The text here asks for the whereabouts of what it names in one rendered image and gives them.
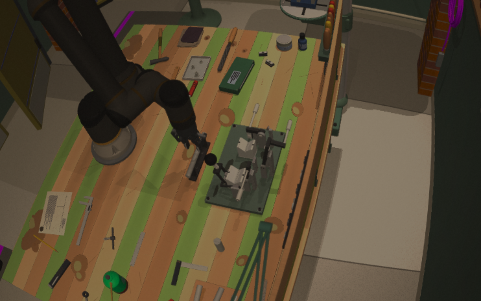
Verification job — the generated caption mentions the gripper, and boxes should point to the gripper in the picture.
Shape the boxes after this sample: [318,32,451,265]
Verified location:
[170,123,200,150]

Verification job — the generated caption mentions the grey steel shaft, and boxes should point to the grey steel shaft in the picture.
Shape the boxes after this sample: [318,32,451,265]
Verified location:
[186,147,203,179]

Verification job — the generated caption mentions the white vee block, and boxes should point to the white vee block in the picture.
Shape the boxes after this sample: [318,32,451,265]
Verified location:
[236,139,255,158]
[226,165,246,185]

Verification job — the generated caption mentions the white bar leaf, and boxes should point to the white bar leaf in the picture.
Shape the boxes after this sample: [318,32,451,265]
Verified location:
[235,167,251,202]

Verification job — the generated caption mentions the black ball knob lever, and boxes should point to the black ball knob lever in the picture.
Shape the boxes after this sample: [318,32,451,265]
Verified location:
[204,153,230,187]

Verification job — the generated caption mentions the grey metal tray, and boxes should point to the grey metal tray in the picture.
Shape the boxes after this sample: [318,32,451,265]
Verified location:
[182,56,212,81]

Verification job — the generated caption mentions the green box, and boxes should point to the green box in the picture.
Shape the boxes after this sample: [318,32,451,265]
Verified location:
[218,57,255,96]

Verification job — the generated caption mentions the dark pad on brown block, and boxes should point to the dark pad on brown block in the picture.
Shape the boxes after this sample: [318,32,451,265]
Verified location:
[177,26,205,48]

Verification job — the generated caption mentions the green machine column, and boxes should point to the green machine column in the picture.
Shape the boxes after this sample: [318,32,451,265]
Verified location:
[179,0,222,28]

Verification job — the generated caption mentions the steel rule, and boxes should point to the steel rule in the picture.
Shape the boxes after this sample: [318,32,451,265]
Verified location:
[130,232,146,267]

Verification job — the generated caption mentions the black tap wrench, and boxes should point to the black tap wrench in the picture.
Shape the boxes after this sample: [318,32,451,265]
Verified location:
[104,227,117,250]

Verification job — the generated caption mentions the grey vernier caliper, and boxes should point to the grey vernier caliper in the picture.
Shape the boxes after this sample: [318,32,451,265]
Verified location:
[76,196,95,247]

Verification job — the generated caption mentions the grey round tin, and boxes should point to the grey round tin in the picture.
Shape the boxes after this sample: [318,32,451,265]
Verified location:
[276,34,293,52]

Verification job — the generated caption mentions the black and steel try square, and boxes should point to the black and steel try square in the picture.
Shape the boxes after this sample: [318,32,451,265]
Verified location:
[170,259,209,287]

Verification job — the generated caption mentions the green tripod stand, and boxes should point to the green tripod stand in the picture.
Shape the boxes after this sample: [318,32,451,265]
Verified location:
[229,221,274,301]

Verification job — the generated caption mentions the white paper sheet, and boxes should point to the white paper sheet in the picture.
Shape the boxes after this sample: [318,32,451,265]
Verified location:
[38,191,73,236]

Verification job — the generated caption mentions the wooden board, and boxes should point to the wooden board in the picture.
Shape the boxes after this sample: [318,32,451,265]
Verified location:
[187,280,241,301]

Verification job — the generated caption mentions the green bench vise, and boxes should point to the green bench vise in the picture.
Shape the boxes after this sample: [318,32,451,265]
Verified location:
[330,42,352,138]

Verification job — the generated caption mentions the green round machine table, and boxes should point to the green round machine table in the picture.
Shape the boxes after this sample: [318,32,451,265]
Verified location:
[279,0,331,23]

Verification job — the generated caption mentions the yellow pencil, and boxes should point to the yellow pencil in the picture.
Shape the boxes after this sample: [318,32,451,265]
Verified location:
[32,234,60,254]

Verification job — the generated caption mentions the black flat gauge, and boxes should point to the black flat gauge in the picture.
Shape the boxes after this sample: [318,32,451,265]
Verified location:
[48,258,72,289]

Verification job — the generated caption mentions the dark cupboard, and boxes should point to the dark cupboard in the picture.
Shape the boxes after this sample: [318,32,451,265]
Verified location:
[0,0,53,201]

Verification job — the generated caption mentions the brick pillar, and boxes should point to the brick pillar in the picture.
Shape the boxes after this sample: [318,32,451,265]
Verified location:
[416,0,453,97]

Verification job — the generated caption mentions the white handled screw rod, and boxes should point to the white handled screw rod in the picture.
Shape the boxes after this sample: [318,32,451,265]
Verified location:
[246,102,261,131]

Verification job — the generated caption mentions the black strap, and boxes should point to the black strap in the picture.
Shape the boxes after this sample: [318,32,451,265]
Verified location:
[260,137,287,166]

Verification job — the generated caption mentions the green jig base plate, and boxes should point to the green jig base plate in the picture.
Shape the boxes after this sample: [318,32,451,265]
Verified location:
[205,123,288,215]

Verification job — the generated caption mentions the wooden handled file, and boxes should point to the wooden handled file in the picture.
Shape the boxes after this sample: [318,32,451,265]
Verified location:
[217,27,239,73]

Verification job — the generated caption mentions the black rail strip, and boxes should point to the black rail strip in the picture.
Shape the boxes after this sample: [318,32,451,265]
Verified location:
[281,149,311,250]

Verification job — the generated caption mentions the rack of coloured handled tools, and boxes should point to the rack of coloured handled tools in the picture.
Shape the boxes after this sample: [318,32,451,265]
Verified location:
[318,0,345,64]

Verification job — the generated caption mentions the purple cable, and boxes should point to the purple cable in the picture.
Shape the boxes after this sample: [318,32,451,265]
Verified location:
[440,0,465,53]

